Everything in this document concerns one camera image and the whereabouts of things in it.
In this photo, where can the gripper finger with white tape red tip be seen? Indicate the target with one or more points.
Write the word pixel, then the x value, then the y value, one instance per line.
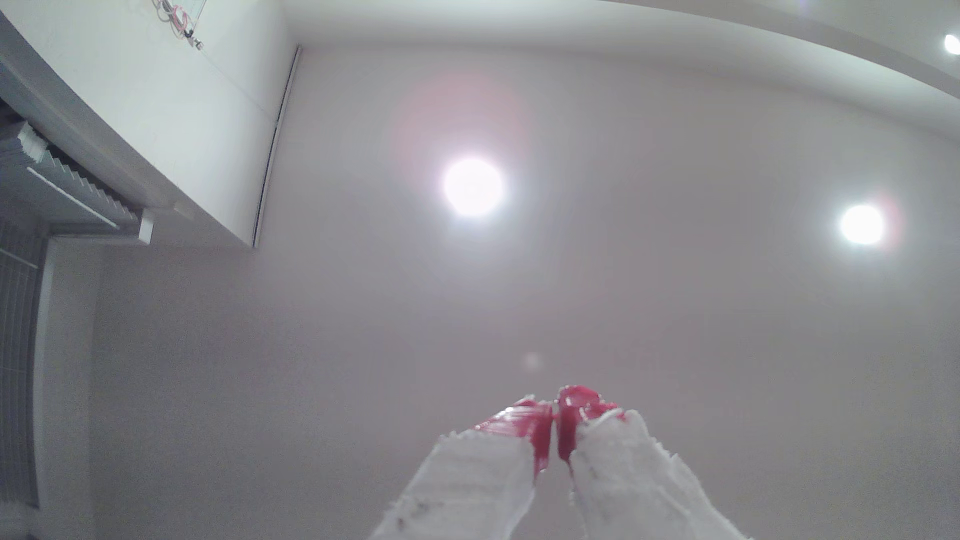
pixel 480 480
pixel 630 480

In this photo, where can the round ceiling light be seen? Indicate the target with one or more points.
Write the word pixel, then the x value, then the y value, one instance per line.
pixel 952 43
pixel 862 223
pixel 472 187

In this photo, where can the grey window blind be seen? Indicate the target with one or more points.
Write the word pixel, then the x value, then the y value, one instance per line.
pixel 67 191

